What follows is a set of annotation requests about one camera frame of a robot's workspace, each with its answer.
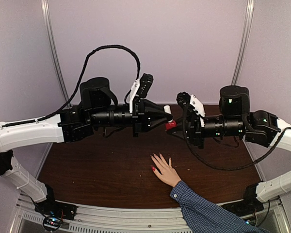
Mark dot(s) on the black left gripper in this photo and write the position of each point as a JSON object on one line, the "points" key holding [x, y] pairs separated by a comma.
{"points": [[142, 118]]}

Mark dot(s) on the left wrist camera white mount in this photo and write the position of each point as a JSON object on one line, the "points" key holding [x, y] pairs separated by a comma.
{"points": [[139, 90]]}

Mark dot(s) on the blue checked shirt forearm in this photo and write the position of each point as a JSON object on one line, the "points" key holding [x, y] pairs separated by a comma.
{"points": [[203, 216]]}

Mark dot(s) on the white nail polish cap brush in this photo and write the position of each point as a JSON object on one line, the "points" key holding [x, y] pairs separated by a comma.
{"points": [[167, 110]]}

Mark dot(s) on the aluminium corner post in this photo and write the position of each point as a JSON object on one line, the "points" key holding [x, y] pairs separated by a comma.
{"points": [[52, 45], [247, 26]]}

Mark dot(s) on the round green circuit board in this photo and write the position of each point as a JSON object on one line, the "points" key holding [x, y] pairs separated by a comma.
{"points": [[51, 223]]}

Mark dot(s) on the pale hand with long nails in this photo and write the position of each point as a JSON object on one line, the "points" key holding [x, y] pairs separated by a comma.
{"points": [[164, 171]]}

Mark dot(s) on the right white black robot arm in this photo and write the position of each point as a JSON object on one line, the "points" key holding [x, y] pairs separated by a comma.
{"points": [[235, 120]]}

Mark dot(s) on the left aluminium corner post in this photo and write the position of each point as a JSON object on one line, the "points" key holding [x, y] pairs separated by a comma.
{"points": [[52, 45]]}

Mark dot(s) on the right aluminium corner post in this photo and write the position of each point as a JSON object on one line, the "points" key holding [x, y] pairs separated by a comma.
{"points": [[247, 26]]}

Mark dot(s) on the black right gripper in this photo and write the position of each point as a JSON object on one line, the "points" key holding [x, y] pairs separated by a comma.
{"points": [[193, 129]]}

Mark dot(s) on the red nail polish bottle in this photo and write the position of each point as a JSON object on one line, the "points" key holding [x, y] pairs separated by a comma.
{"points": [[170, 125]]}

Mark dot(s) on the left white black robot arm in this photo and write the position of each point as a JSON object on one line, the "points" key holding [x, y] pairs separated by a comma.
{"points": [[99, 108]]}

